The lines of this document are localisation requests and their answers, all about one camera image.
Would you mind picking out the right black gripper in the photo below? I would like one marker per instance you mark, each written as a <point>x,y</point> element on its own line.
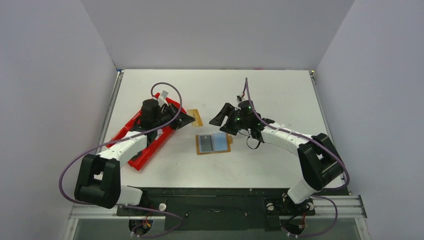
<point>230,120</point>

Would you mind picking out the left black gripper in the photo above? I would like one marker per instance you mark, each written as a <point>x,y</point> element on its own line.
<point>182,120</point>

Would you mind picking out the gold VIP credit card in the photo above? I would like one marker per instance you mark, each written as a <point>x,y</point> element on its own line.
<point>197,118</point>

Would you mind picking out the yellow leather card holder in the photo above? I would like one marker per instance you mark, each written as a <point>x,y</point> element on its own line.
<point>221,143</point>

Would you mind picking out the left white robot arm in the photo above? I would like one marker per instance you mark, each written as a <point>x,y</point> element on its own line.
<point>99,178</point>

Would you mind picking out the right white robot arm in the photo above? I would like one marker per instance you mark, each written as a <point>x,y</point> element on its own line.
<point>319,160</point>

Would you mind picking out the black card in holder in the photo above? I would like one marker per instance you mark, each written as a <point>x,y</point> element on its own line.
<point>206,143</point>

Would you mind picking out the red plastic compartment tray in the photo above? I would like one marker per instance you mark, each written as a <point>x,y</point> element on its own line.
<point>137,147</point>

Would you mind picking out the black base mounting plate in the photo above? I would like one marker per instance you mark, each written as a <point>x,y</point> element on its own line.
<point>224,209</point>

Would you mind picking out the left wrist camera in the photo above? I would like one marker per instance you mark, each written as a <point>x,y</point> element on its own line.
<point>162,98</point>

